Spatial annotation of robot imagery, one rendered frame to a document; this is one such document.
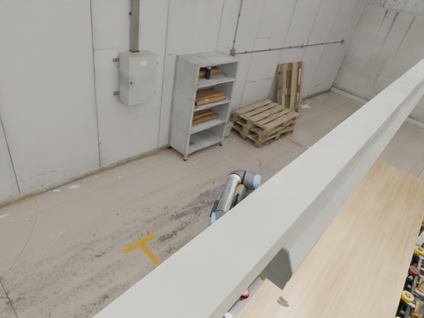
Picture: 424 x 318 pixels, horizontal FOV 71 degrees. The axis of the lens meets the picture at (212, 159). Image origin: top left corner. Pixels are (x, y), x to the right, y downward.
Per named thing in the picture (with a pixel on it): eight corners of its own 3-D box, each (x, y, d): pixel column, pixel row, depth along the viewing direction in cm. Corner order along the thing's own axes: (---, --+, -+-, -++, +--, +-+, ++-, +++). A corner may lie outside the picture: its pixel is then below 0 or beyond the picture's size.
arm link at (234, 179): (231, 163, 244) (209, 216, 188) (246, 168, 243) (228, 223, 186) (229, 175, 250) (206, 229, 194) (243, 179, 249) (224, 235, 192)
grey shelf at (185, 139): (167, 147, 496) (176, 54, 410) (205, 134, 555) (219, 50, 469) (185, 161, 473) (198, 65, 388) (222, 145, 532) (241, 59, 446)
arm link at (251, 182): (238, 196, 306) (245, 166, 239) (254, 201, 303) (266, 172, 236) (233, 209, 300) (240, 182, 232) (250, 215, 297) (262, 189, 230)
